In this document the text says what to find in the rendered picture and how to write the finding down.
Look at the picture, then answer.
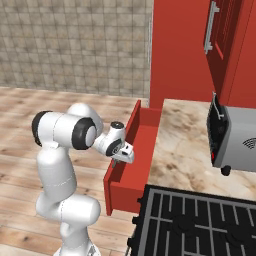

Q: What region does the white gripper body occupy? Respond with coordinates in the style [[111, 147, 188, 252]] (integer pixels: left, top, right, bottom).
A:
[[113, 141, 136, 165]]

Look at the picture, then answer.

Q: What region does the red open drawer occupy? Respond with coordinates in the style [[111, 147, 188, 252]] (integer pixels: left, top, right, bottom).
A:
[[103, 99, 165, 216]]

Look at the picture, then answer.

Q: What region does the black hob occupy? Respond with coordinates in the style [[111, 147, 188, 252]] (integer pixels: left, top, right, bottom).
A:
[[125, 184, 256, 256]]

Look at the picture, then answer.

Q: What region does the grey toaster oven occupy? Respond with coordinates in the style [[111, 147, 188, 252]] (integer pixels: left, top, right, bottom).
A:
[[206, 92, 256, 177]]

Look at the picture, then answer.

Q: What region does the tall red cabinet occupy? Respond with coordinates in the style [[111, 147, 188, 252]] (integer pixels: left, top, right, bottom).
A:
[[148, 0, 256, 110]]

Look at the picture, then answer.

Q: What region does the red cabinet door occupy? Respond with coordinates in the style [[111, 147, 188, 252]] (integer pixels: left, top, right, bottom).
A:
[[203, 0, 255, 98]]

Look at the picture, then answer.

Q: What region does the silver toaster oven handle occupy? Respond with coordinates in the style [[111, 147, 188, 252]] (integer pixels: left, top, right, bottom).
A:
[[211, 92, 225, 121]]

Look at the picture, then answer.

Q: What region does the silver cabinet door handle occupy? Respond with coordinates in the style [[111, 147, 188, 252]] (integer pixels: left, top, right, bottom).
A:
[[203, 1, 221, 55]]

